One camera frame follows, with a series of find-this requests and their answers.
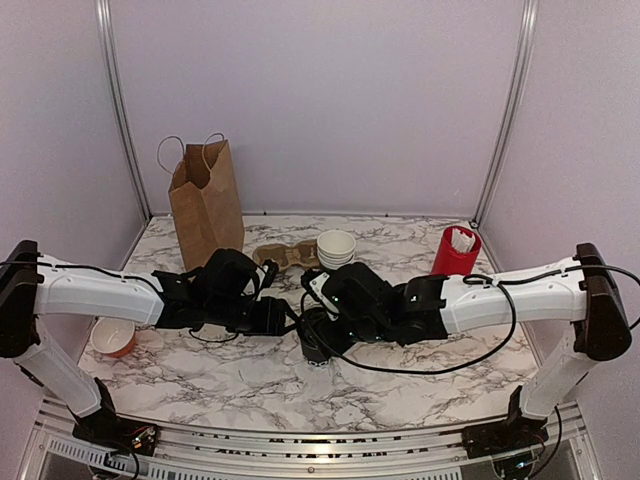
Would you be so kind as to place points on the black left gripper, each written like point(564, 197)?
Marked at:
point(272, 322)

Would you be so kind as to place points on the orange paper bowl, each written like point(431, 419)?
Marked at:
point(113, 337)

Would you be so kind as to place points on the cardboard cup carrier tray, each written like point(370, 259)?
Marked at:
point(303, 254)

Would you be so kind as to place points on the aluminium left corner post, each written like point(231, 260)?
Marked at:
point(109, 53)

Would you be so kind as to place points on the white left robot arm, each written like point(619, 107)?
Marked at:
point(34, 285)

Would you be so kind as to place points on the aluminium corner post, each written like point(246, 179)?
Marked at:
point(109, 53)
point(523, 55)

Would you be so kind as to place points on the single black paper cup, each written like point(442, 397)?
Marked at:
point(316, 323)

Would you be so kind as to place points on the aluminium right corner post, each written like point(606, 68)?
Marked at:
point(523, 55)

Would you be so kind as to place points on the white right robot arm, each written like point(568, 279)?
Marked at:
point(579, 290)

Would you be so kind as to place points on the red ribbed metal bucket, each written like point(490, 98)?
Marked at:
point(450, 262)

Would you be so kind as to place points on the stack of black paper cups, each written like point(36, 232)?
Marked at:
point(335, 248)

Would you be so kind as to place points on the brown paper bag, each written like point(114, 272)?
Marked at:
point(205, 202)

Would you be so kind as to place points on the aluminium front rail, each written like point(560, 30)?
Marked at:
point(191, 452)

